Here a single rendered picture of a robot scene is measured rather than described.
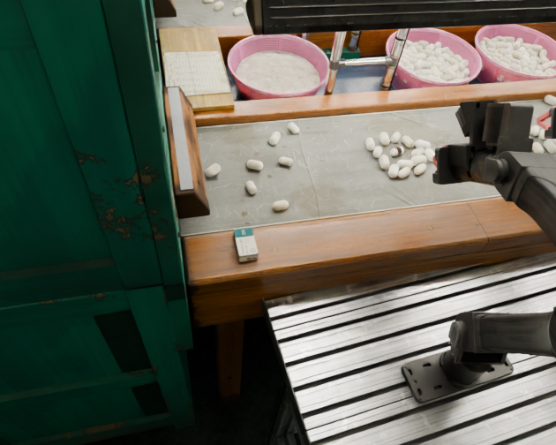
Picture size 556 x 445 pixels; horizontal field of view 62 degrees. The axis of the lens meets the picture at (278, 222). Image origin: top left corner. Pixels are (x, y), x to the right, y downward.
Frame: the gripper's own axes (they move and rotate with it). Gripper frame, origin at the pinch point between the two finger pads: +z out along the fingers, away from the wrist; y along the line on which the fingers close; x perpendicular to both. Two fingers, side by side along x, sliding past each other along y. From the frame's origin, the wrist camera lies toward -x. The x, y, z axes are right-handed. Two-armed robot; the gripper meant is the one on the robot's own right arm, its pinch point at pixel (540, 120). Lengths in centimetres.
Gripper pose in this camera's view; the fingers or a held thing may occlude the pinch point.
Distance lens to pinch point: 124.0
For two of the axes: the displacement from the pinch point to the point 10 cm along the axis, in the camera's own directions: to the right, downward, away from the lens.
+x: 0.7, 9.7, 2.4
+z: -2.3, -2.2, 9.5
